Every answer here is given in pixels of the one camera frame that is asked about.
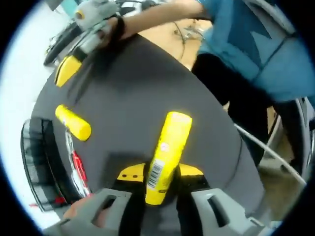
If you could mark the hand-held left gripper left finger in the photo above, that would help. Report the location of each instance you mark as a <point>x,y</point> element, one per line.
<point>103,221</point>

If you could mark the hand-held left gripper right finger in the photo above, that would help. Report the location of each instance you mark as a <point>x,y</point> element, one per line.
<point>229,221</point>

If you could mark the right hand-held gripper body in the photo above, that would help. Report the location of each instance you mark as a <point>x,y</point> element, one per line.
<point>96,17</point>

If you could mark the yellow glue stick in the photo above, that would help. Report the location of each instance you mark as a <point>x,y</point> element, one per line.
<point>73,123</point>
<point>169,147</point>

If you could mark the grey pen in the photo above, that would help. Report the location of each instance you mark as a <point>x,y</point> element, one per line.
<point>69,142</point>

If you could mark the black mesh holder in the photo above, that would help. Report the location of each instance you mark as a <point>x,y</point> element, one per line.
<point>39,162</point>

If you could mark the person's right hand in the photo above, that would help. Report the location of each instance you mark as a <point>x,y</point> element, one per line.
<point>109,34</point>

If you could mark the person's left hand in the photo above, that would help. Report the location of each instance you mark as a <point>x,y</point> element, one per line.
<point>76,207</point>

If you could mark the black right wristband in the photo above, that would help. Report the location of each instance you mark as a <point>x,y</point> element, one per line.
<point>120,27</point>

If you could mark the grey office chair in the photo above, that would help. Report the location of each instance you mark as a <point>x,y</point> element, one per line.
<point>304,127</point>

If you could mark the person's black trousers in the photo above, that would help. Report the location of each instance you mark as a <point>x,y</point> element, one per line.
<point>236,98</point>

